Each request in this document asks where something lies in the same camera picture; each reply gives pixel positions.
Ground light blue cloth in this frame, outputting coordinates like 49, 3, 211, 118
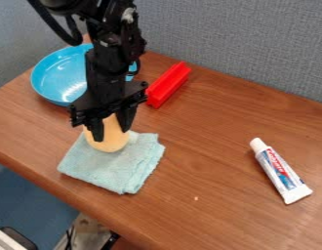
57, 132, 166, 194

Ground blue plate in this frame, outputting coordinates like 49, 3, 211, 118
29, 43, 138, 108

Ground white black object corner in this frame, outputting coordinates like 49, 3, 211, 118
0, 227, 39, 250

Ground white toothpaste tube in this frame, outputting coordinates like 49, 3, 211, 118
250, 138, 313, 205

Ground grey table leg base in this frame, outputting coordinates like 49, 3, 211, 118
53, 214, 120, 250

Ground red plastic block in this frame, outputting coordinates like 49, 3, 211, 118
146, 62, 191, 108

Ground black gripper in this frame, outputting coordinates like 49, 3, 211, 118
69, 48, 148, 143

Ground black cable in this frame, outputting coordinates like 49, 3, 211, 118
27, 0, 84, 47

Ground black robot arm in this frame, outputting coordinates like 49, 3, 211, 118
27, 0, 148, 143

